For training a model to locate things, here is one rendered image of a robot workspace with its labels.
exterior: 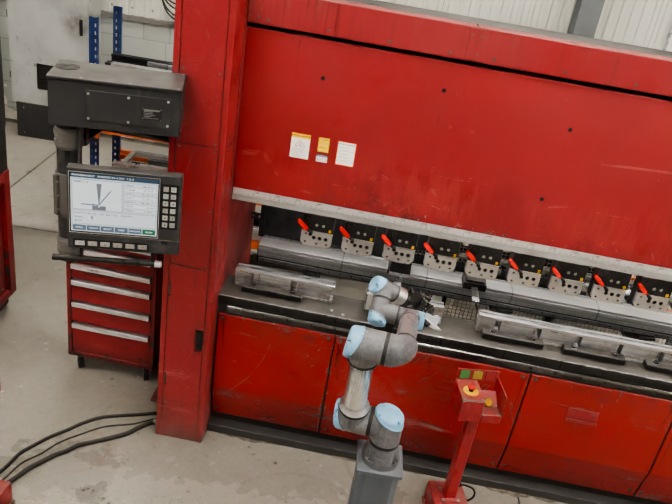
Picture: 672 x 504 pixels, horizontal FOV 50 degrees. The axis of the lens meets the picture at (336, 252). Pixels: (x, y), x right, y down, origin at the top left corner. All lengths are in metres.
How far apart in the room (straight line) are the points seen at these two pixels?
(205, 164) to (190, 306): 0.73
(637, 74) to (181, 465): 2.81
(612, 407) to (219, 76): 2.43
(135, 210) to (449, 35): 1.47
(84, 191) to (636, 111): 2.29
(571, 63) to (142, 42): 5.29
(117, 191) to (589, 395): 2.40
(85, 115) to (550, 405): 2.53
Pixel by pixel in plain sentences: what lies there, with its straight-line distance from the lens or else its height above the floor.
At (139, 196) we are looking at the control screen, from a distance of 3.02.
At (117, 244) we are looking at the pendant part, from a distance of 3.12.
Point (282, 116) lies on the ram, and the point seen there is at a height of 1.78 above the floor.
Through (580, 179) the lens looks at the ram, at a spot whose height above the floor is 1.74.
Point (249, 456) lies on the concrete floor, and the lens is 3.97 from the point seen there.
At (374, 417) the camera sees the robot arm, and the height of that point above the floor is 0.99.
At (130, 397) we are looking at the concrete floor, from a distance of 4.31.
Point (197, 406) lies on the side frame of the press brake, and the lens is 3.87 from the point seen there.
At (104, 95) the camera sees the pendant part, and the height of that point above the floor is 1.89.
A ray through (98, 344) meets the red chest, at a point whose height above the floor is 0.23.
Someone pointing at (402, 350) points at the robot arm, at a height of 1.38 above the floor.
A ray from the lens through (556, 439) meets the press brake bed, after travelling 3.94.
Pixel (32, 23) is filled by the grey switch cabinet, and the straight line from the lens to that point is 7.69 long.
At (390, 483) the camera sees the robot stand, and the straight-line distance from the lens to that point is 2.91.
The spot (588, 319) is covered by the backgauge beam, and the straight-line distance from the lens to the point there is 4.01.
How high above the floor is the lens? 2.73
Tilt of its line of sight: 27 degrees down
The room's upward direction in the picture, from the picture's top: 10 degrees clockwise
